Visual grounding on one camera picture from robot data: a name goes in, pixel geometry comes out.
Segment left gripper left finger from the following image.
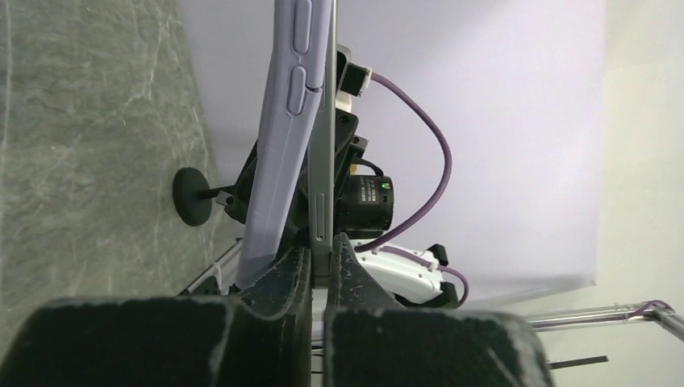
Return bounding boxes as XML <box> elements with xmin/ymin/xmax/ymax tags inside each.
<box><xmin>1</xmin><ymin>248</ymin><xmax>311</xmax><ymax>386</ymax></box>

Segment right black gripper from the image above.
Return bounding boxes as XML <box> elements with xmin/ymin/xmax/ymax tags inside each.
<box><xmin>225</xmin><ymin>109</ymin><xmax>370</xmax><ymax>240</ymax></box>

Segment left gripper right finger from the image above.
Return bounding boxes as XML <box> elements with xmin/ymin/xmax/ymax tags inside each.
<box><xmin>323</xmin><ymin>234</ymin><xmax>554</xmax><ymax>386</ymax></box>

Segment lavender phone case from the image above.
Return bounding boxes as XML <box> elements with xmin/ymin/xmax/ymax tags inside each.
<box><xmin>235</xmin><ymin>0</ymin><xmax>333</xmax><ymax>289</ymax></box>

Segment black smartphone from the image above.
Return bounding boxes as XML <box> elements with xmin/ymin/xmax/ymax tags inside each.
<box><xmin>307</xmin><ymin>1</ymin><xmax>337</xmax><ymax>289</ymax></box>

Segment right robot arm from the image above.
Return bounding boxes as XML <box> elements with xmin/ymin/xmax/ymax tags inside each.
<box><xmin>333</xmin><ymin>106</ymin><xmax>469</xmax><ymax>308</ymax></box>

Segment black microphone stand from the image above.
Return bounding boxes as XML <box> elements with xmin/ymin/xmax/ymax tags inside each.
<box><xmin>172</xmin><ymin>167</ymin><xmax>235</xmax><ymax>227</ymax></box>

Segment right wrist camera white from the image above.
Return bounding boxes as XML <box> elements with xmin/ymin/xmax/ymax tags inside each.
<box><xmin>336</xmin><ymin>44</ymin><xmax>373</xmax><ymax>113</ymax></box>

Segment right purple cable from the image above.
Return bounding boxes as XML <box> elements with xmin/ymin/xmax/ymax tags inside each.
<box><xmin>353</xmin><ymin>72</ymin><xmax>471</xmax><ymax>306</ymax></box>

